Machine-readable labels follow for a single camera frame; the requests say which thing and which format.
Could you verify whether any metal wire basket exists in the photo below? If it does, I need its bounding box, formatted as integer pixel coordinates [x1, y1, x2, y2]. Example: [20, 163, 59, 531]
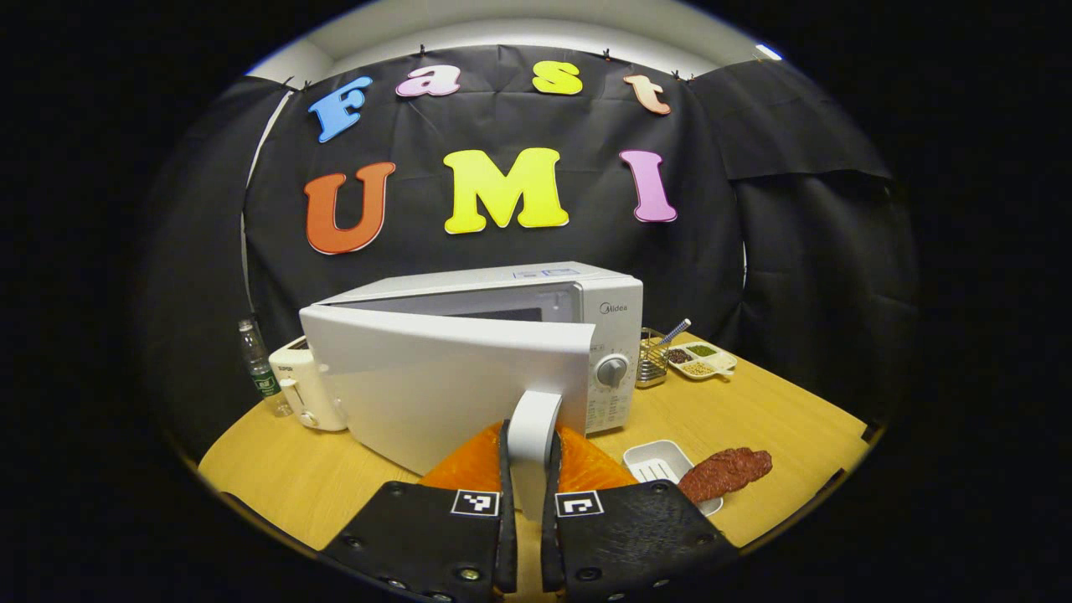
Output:
[635, 327, 671, 389]

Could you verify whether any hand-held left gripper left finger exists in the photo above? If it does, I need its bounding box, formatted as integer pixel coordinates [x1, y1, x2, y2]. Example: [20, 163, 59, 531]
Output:
[321, 421, 518, 603]

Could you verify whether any white microwave oven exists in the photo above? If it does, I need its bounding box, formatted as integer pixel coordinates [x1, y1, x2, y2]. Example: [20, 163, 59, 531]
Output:
[299, 261, 645, 524]

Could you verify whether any white divided spice tray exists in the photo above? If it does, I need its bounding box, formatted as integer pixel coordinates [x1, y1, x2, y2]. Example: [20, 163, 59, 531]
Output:
[666, 341, 739, 383]

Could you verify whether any white toaster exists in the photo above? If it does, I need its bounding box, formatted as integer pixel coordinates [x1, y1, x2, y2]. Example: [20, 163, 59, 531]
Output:
[268, 335, 348, 433]

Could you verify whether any clear plastic water bottle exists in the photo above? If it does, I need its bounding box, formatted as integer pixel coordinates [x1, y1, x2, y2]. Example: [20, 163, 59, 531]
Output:
[237, 317, 293, 418]

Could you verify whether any black backdrop cloth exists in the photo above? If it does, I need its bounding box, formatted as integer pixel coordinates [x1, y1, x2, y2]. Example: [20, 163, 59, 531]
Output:
[138, 46, 918, 457]

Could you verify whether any red raw meat slice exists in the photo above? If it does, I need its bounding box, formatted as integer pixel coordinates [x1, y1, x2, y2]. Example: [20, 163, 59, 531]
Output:
[677, 447, 774, 504]

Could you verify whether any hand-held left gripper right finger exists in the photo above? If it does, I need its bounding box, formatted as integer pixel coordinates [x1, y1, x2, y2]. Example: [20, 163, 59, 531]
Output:
[540, 422, 743, 603]

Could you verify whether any white rectangular dish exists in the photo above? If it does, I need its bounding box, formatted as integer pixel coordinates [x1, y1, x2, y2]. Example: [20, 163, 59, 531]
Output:
[623, 440, 725, 517]

